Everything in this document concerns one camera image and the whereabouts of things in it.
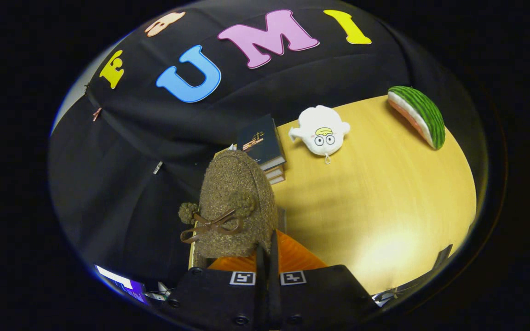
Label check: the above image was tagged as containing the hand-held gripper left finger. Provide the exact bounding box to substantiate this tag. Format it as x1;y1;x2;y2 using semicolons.
166;244;268;331

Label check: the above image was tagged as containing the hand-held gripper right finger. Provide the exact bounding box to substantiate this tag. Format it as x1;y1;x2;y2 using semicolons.
267;230;380;331

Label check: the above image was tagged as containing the brown fuzzy shoe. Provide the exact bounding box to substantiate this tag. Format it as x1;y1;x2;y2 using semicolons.
179;149;278;269

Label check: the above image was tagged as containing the dark blue book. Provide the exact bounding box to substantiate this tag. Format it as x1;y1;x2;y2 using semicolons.
236;114;286;171

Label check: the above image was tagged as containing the white cartoon plush toy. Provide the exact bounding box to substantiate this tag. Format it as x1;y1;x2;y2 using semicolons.
288;105;351;164

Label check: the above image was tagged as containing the lit screen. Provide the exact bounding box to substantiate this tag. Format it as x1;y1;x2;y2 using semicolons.
95;264;148;304

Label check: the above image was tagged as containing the black backdrop cloth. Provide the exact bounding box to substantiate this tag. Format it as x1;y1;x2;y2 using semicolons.
48;0;486;285

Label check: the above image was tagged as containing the watermelon slice plush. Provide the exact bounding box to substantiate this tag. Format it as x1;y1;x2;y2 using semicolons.
387;86;446;150

